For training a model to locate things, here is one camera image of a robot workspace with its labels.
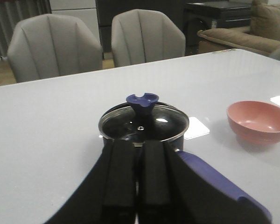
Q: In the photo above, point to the black side table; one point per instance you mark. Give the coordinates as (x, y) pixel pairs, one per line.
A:
(207, 14)

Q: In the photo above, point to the right beige upholstered chair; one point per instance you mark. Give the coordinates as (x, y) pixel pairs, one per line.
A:
(147, 43)

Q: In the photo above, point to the left beige upholstered chair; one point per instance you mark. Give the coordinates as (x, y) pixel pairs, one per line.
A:
(51, 45)

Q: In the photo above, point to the beige upholstered chair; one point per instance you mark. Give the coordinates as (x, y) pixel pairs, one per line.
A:
(147, 43)
(51, 45)

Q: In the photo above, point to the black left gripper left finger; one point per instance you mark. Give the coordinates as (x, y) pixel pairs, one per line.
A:
(107, 194)

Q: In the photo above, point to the pink plastic bowl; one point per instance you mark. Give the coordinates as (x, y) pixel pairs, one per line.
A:
(255, 121)

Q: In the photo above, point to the glass lid blue knob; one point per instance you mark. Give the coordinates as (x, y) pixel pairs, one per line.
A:
(143, 118)

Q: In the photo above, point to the dark blue saucepan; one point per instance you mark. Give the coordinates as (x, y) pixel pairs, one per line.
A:
(212, 172)

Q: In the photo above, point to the grey pleated curtain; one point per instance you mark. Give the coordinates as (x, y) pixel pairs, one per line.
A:
(13, 11)

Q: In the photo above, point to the beige sofa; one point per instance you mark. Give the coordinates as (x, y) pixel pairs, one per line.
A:
(262, 36)

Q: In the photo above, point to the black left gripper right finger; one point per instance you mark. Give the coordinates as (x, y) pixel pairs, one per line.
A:
(168, 186)

